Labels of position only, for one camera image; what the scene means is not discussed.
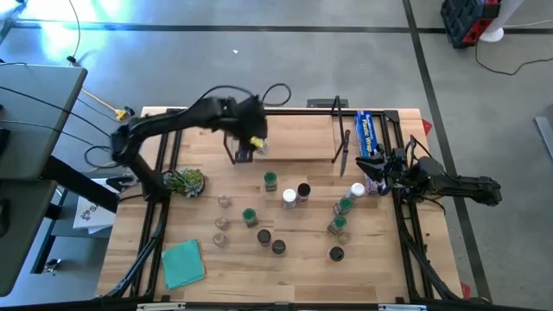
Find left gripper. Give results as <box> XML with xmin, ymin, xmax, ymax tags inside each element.
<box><xmin>234</xmin><ymin>94</ymin><xmax>269</xmax><ymax>164</ymax></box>

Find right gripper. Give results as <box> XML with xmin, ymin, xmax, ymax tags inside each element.
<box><xmin>354</xmin><ymin>148</ymin><xmax>410</xmax><ymax>186</ymax></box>

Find white-lid bagel seasoning jar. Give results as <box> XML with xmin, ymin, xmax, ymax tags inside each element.
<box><xmin>345</xmin><ymin>181</ymin><xmax>366</xmax><ymax>200</ymax></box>

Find green-lid spice jar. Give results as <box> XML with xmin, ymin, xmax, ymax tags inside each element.
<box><xmin>333</xmin><ymin>196</ymin><xmax>354</xmax><ymax>217</ymax></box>
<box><xmin>264</xmin><ymin>170</ymin><xmax>279</xmax><ymax>193</ymax></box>
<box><xmin>242</xmin><ymin>207</ymin><xmax>259</xmax><ymax>229</ymax></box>

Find green-lid oregano jar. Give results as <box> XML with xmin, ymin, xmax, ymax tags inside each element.
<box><xmin>327</xmin><ymin>214</ymin><xmax>348</xmax><ymax>237</ymax></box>

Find black-lid jar purple label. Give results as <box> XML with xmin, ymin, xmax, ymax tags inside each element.
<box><xmin>296</xmin><ymin>182</ymin><xmax>312</xmax><ymax>204</ymax></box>

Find blue plastic wrap box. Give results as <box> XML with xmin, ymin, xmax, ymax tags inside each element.
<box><xmin>353</xmin><ymin>110</ymin><xmax>388</xmax><ymax>195</ymax></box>

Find succulent plant in black pot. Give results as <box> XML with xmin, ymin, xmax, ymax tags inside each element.
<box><xmin>163</xmin><ymin>167</ymin><xmax>207</xmax><ymax>199</ymax></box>

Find black rectangular plate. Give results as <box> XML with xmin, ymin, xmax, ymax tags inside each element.
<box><xmin>306</xmin><ymin>98</ymin><xmax>350</xmax><ymax>109</ymax></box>

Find teal folded cloth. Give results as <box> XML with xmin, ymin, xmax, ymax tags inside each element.
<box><xmin>161</xmin><ymin>238</ymin><xmax>207</xmax><ymax>290</ymax></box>

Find white label strip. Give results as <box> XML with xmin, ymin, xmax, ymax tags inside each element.
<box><xmin>378</xmin><ymin>303</ymin><xmax>428</xmax><ymax>311</ymax></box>
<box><xmin>137</xmin><ymin>301</ymin><xmax>187</xmax><ymax>311</ymax></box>

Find white paper sheet with logo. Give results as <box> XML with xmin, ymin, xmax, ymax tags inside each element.
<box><xmin>72</xmin><ymin>177</ymin><xmax>120</xmax><ymax>235</ymax></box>

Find black diagonal desk brace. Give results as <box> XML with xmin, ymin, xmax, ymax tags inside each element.
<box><xmin>41</xmin><ymin>155</ymin><xmax>120</xmax><ymax>213</ymax></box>

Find red and black crate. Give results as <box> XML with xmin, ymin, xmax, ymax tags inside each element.
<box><xmin>440</xmin><ymin>0</ymin><xmax>502</xmax><ymax>49</ymax></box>

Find grey metal bar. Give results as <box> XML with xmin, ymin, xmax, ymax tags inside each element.
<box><xmin>534</xmin><ymin>115</ymin><xmax>553</xmax><ymax>163</ymax></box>

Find white stand base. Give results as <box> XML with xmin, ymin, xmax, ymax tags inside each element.
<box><xmin>479</xmin><ymin>0</ymin><xmax>526</xmax><ymax>43</ymax></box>

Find small silver clip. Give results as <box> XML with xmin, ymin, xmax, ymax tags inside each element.
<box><xmin>41</xmin><ymin>257</ymin><xmax>62</xmax><ymax>274</ymax></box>

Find dark grey desk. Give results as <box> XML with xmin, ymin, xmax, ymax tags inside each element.
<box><xmin>0</xmin><ymin>179</ymin><xmax>60</xmax><ymax>298</ymax></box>

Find black-handled kitchen knife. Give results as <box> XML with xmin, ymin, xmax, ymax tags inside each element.
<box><xmin>340</xmin><ymin>128</ymin><xmax>352</xmax><ymax>178</ymax></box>

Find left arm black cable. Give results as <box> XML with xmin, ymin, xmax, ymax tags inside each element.
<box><xmin>188</xmin><ymin>83</ymin><xmax>293</xmax><ymax>114</ymax></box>

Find black desk cable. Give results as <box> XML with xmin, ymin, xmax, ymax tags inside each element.
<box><xmin>0</xmin><ymin>118</ymin><xmax>95</xmax><ymax>147</ymax></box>
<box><xmin>0</xmin><ymin>85</ymin><xmax>112</xmax><ymax>138</ymax></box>

